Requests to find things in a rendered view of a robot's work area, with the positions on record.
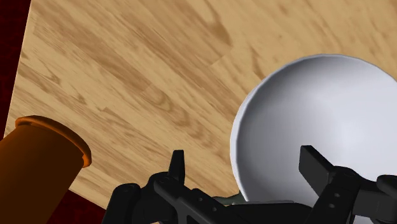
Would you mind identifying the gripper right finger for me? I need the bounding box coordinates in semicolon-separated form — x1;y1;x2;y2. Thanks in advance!
298;144;397;224

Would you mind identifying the white bowl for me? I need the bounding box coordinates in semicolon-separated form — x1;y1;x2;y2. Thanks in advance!
230;53;397;224

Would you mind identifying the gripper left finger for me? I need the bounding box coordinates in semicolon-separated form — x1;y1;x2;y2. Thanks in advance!
101;150;249;224

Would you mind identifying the orange cylindrical vase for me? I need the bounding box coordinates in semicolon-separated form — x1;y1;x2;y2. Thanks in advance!
0;115;92;224

